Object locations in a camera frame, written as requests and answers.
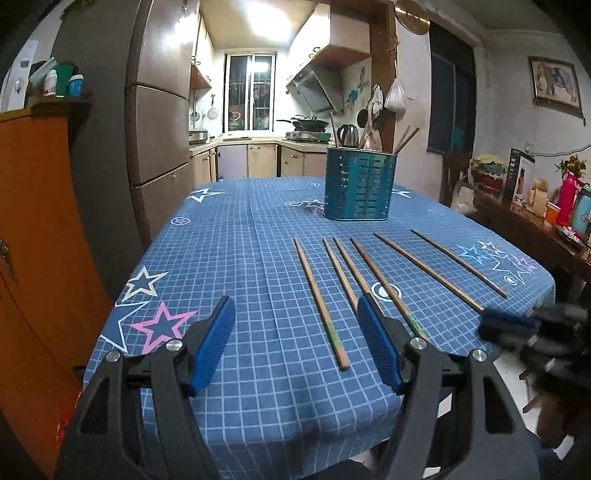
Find teal perforated utensil holder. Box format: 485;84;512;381
324;147;398;221

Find dark window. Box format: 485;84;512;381
427;22;477;155

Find black wok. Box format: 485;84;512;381
277;115;329;133

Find electric kettle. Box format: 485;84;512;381
337;124;359;148

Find white plastic bag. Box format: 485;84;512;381
384;78;408;113

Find range hood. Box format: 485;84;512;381
286;66;344;115

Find dark wooden side table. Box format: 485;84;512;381
472;194;590;308

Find green container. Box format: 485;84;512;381
54;64;77;97

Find black product box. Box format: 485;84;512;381
503;148;535;205

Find kitchen window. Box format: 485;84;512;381
223;53;276;133

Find wooden chair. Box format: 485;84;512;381
439;150;471;207

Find orange wooden cabinet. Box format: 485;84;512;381
1;99;111;475

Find orange cup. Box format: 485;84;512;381
544;201;560;228

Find blue star tablecloth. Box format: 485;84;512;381
87;177;555;479

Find pink thermos bottle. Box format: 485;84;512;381
556;172;584;227

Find grey refrigerator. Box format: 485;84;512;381
53;1;197;298

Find framed elephant picture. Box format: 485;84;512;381
528;56;583;118

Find gold wall clock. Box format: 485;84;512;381
394;0;431;35

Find white medicine bottle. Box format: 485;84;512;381
43;69;58;96

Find wooden chopstick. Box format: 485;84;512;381
322;238;358;313
394;127;420;155
358;119;372;150
393;125;411;155
373;231;484;313
349;237;429;342
332;237;370;293
410;229;508;299
294;238;349;371
329;111;339;148

